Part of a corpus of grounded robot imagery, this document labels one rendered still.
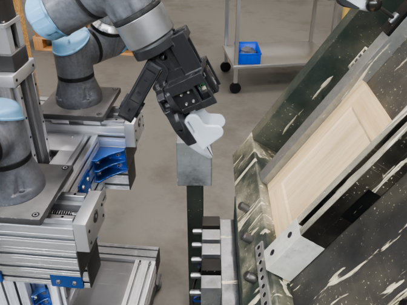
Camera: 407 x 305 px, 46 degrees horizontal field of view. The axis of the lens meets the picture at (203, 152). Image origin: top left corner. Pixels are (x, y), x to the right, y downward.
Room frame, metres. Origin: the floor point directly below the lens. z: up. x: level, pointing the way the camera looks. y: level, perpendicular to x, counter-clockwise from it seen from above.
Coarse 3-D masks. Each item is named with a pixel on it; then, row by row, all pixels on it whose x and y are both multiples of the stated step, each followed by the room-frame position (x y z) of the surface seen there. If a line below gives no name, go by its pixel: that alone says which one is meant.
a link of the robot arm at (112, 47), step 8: (96, 24) 1.48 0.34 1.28; (104, 24) 1.48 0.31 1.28; (112, 24) 1.48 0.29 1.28; (96, 32) 1.48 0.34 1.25; (104, 32) 1.47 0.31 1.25; (112, 32) 1.47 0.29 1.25; (104, 40) 1.48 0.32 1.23; (112, 40) 1.48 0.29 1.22; (120, 40) 1.50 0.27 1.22; (104, 48) 1.46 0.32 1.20; (112, 48) 1.49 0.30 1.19; (120, 48) 1.52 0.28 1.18; (104, 56) 1.47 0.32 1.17; (112, 56) 1.51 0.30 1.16
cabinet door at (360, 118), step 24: (360, 96) 1.09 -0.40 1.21; (336, 120) 1.10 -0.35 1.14; (360, 120) 1.01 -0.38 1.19; (384, 120) 0.94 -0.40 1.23; (312, 144) 1.11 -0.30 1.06; (336, 144) 1.02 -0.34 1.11; (360, 144) 0.94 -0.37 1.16; (288, 168) 1.12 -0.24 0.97; (312, 168) 1.03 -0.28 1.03; (336, 168) 0.95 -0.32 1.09; (288, 192) 1.03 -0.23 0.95; (312, 192) 0.95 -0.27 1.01; (288, 216) 0.95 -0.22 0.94
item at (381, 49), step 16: (400, 32) 1.15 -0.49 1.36; (368, 48) 1.19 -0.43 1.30; (384, 48) 1.15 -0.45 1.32; (368, 64) 1.15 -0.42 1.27; (352, 80) 1.15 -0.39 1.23; (336, 96) 1.15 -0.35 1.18; (320, 112) 1.16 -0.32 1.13; (304, 128) 1.17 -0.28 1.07; (288, 144) 1.18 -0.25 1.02; (272, 160) 1.19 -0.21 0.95; (288, 160) 1.15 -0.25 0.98; (272, 176) 1.15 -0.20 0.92
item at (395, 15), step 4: (368, 0) 1.12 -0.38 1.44; (372, 0) 1.11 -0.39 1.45; (376, 0) 1.11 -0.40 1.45; (380, 0) 1.11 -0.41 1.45; (368, 4) 1.11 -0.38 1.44; (372, 4) 1.11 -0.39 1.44; (376, 4) 1.11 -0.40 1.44; (380, 4) 1.11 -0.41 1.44; (368, 8) 1.11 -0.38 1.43; (372, 8) 1.11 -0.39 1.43; (376, 8) 1.11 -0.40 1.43; (380, 8) 1.13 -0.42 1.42; (384, 8) 1.14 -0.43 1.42; (384, 12) 1.14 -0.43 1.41; (388, 12) 1.15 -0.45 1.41; (388, 16) 1.16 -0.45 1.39; (392, 16) 1.16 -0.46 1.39; (396, 16) 1.16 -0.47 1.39; (388, 20) 1.18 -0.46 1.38; (392, 20) 1.17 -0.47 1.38
